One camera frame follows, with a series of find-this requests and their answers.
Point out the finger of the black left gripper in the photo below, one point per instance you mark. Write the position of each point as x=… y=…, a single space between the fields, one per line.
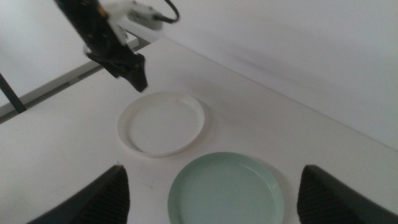
x=113 y=70
x=138 y=74

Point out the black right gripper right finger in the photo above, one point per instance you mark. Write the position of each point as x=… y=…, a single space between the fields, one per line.
x=326 y=202

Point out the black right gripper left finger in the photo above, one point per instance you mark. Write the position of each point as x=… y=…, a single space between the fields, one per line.
x=102 y=199

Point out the white shallow bowl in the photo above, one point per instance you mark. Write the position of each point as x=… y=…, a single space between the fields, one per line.
x=161 y=127

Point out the white side table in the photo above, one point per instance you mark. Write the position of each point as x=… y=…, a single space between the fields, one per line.
x=53 y=85

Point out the pale green shallow bowl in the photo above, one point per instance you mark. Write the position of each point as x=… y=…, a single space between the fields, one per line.
x=227 y=193

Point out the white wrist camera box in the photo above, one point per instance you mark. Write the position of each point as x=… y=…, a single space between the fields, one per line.
x=136 y=12

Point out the black metal post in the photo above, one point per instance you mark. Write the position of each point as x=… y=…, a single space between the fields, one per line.
x=11 y=93

